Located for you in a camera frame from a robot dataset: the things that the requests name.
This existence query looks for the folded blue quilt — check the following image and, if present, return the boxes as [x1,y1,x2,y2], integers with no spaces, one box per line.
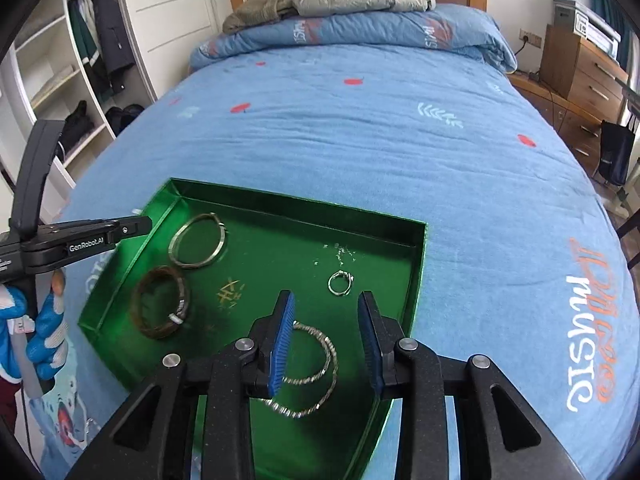
[189,4,518,75]

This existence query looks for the silver chain bracelet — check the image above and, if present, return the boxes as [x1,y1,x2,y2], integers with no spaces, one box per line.
[260,327,339,419]

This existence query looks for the green jewelry tray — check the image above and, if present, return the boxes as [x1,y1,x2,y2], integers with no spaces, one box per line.
[77,177,430,480]

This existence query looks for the black bag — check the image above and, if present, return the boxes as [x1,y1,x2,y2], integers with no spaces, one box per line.
[105,104,147,137]

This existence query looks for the teal curtain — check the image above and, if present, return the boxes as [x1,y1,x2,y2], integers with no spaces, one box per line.
[590,0,637,76]

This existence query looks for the blue printed bedspread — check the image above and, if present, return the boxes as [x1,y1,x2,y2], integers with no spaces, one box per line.
[40,47,633,480]

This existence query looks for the low wooden nightstand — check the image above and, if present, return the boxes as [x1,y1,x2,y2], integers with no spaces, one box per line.
[507,72,607,177]

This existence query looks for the thin silver bangle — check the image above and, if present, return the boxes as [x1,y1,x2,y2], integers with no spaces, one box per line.
[168,212,229,270]

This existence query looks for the dark hanging jacket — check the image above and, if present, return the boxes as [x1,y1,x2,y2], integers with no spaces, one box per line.
[90,0,136,93]

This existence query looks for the black power cable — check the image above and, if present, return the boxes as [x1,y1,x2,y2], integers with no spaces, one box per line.
[512,40,532,74]

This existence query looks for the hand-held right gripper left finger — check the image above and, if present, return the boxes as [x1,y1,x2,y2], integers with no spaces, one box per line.
[47,290,297,480]

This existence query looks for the green white hanging garment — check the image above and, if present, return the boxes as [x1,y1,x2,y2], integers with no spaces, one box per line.
[67,0,110,106]

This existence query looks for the white wardrobe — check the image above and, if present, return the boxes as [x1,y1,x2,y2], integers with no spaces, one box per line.
[0,0,226,211]

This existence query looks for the brown amber bangle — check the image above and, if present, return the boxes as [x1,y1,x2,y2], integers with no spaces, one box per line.
[131,266,194,341]

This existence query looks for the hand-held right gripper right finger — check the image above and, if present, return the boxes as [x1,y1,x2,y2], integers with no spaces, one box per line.
[356,290,594,480]

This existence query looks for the olive fleece garment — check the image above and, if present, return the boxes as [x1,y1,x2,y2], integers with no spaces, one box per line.
[222,0,301,36]

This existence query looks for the black folded clothes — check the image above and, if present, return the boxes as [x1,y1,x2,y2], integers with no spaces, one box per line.
[59,101,97,152]

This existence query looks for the wooden chest of drawers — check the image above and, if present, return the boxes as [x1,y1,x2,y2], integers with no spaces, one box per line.
[537,24,629,121]

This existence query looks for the person's left hand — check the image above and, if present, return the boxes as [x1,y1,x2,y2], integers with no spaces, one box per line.
[0,267,72,384]

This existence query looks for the left hand-held gripper cable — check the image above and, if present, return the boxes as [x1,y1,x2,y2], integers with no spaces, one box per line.
[17,394,43,468]

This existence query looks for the white printer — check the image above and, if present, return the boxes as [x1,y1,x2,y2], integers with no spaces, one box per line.
[552,0,622,56]

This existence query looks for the dark tote bag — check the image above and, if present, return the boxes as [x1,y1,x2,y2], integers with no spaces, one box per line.
[597,119,637,187]

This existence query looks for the small silver ring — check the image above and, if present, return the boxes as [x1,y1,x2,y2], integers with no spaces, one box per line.
[327,270,356,297]

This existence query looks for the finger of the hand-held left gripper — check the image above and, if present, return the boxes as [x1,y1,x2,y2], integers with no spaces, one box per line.
[102,215,153,246]

